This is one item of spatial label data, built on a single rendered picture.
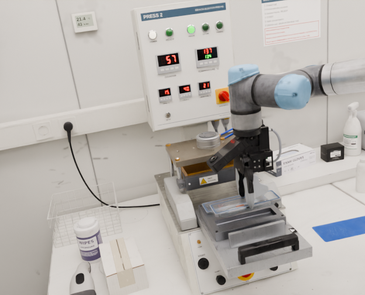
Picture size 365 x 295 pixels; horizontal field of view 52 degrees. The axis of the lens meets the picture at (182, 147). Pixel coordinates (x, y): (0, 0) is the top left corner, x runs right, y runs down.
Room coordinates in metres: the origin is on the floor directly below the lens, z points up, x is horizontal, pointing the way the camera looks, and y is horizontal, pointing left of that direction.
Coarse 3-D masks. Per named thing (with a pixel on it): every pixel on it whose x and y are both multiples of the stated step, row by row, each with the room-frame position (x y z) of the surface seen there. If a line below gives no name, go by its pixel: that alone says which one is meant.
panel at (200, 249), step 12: (192, 240) 0.95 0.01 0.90; (204, 240) 0.96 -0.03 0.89; (192, 252) 0.94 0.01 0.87; (204, 252) 0.94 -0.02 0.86; (216, 264) 0.93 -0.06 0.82; (288, 264) 0.95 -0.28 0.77; (204, 276) 0.91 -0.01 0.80; (240, 276) 0.92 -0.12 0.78; (252, 276) 0.92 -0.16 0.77; (264, 276) 0.92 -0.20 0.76; (204, 288) 0.89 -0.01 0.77; (216, 288) 0.90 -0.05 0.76
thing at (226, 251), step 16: (272, 224) 0.81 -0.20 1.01; (288, 224) 0.86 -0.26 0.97; (208, 240) 0.87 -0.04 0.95; (224, 240) 0.83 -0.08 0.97; (240, 240) 0.80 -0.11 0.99; (256, 240) 0.80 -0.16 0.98; (304, 240) 0.79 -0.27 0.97; (224, 256) 0.76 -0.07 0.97; (256, 256) 0.75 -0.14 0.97; (272, 256) 0.74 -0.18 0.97; (288, 256) 0.75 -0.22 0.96; (304, 256) 0.75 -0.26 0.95; (240, 272) 0.72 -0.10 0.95
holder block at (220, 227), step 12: (204, 216) 0.93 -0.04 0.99; (228, 216) 0.91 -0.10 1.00; (240, 216) 0.91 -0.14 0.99; (252, 216) 0.91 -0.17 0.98; (264, 216) 0.90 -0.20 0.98; (276, 216) 0.87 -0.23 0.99; (216, 228) 0.85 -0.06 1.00; (228, 228) 0.84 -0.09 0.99; (240, 228) 0.84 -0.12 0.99; (216, 240) 0.83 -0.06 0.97
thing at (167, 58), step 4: (160, 56) 1.28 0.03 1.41; (164, 56) 1.29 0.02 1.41; (168, 56) 1.29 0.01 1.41; (172, 56) 1.29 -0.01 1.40; (160, 60) 1.28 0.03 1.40; (164, 60) 1.29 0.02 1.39; (168, 60) 1.29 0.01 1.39; (172, 60) 1.29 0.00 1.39; (176, 60) 1.29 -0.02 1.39; (164, 64) 1.29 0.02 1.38
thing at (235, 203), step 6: (270, 192) 0.92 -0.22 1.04; (240, 198) 0.91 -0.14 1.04; (258, 198) 0.89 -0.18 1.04; (264, 198) 0.89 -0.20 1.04; (270, 198) 0.88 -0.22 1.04; (276, 198) 0.88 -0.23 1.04; (216, 204) 0.89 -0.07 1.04; (222, 204) 0.89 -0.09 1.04; (228, 204) 0.89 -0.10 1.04; (234, 204) 0.88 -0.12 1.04; (240, 204) 0.88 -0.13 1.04; (246, 204) 0.87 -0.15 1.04; (216, 210) 0.86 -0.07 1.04; (222, 210) 0.86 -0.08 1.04; (228, 210) 0.86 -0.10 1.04
